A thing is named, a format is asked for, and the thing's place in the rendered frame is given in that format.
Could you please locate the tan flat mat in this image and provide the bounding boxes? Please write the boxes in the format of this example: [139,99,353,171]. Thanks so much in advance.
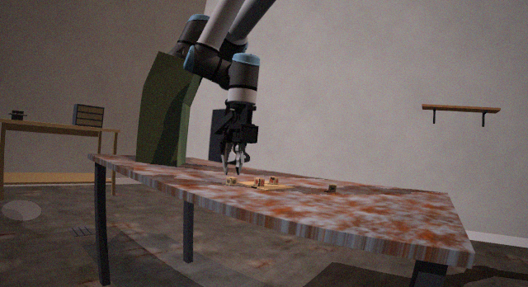
[238,181,295,191]

